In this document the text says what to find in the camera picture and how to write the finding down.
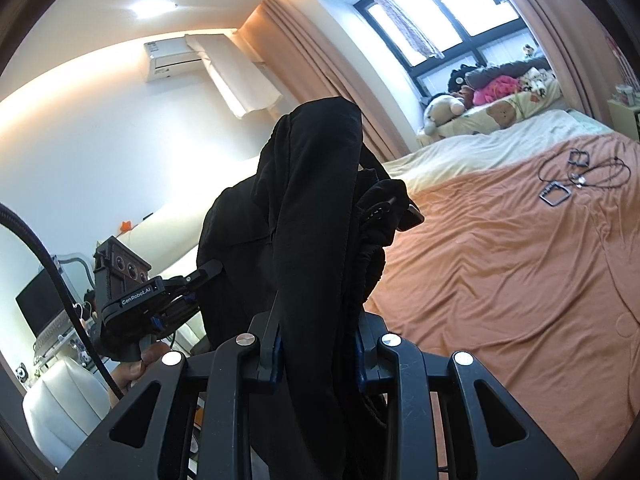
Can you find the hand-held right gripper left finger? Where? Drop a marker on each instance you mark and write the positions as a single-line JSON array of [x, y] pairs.
[[277, 365]]

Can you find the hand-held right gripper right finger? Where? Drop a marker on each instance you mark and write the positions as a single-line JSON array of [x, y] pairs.
[[367, 365]]

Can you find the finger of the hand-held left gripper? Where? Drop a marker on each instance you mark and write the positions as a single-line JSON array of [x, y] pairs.
[[175, 312], [200, 275]]

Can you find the black pants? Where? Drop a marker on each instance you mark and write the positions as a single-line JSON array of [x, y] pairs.
[[310, 210]]

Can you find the person's left hand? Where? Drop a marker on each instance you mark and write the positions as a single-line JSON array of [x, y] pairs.
[[127, 375]]

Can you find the small orange toy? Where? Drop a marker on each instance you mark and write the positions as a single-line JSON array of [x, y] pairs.
[[125, 225]]

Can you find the white laptop stand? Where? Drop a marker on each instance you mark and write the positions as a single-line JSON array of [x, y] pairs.
[[52, 337]]

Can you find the laptop on stand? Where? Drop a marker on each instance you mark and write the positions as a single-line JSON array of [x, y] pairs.
[[40, 305]]

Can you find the white chair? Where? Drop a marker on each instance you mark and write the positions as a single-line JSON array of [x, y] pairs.
[[65, 405]]

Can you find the orange blanket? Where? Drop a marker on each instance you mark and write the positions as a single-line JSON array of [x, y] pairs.
[[500, 285]]

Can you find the white air deflector panel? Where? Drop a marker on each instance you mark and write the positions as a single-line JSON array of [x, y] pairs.
[[235, 75]]

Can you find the white air conditioner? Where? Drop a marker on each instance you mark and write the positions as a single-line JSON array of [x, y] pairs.
[[167, 57]]

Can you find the cream bed sheet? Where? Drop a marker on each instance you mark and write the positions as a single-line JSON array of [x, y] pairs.
[[475, 155]]

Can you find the beige curtain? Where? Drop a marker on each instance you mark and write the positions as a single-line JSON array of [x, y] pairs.
[[555, 30], [320, 70]]

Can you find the white plush toy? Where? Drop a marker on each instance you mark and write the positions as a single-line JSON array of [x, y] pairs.
[[442, 112]]

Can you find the ceiling light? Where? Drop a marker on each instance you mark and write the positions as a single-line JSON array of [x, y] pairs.
[[150, 6]]

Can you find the black plush toy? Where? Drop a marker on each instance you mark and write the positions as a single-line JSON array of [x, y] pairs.
[[462, 77]]

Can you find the pink cloth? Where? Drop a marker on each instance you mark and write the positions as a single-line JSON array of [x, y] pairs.
[[495, 89]]

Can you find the floral hanging cloth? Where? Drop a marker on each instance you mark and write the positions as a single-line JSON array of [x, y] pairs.
[[407, 25]]

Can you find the dark grey pillow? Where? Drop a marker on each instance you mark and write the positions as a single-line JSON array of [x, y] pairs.
[[505, 70]]

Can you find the cow print plush toy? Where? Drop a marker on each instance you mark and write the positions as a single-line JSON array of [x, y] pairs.
[[537, 81]]

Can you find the cream nightstand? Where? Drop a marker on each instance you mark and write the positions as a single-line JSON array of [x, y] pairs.
[[625, 120]]

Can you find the patterned cup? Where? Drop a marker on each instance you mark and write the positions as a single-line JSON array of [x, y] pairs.
[[625, 95]]

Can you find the clear plastic packet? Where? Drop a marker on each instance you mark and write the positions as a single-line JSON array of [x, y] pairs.
[[612, 45]]

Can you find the black square frame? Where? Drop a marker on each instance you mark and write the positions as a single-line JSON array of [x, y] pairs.
[[555, 194], [579, 158]]

